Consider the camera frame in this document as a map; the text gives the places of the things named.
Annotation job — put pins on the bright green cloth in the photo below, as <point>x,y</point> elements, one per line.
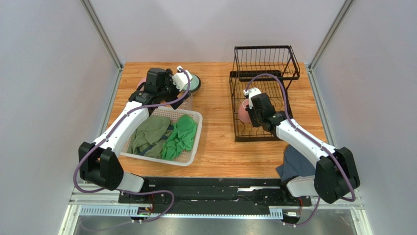
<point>181,138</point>

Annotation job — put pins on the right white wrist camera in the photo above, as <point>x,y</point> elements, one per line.
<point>251,93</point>

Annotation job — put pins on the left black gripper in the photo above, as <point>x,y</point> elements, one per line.
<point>168,80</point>

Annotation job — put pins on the dark blue cloth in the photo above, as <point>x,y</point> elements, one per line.
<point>294,164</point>

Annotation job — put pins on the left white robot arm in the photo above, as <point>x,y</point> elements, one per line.
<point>98,161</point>

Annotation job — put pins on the pink plate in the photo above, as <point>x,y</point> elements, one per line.
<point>140,83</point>

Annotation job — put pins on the pink mug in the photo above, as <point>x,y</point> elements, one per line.
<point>243,114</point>

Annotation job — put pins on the light green bowl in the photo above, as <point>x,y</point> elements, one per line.
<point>194,81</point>

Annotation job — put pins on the black wire dish rack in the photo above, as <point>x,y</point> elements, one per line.
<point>250,68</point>

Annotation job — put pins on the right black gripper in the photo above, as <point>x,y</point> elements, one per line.
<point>253,116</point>

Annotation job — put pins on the brown speckled bowl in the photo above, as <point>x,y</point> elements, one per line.
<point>197,87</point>

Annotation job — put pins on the aluminium frame rail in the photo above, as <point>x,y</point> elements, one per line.
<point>103,203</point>

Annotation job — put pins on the clear glass cup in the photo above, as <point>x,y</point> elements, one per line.
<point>187,103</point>

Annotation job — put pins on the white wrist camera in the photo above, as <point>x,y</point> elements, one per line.
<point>251,93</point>
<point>182,78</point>

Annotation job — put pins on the olive green cloth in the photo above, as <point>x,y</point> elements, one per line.
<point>149,138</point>

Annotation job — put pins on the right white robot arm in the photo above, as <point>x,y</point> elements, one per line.
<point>335,175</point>

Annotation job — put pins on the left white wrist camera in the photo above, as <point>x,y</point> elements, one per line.
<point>182,78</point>

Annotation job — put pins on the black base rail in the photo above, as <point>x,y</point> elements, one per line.
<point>214,196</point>

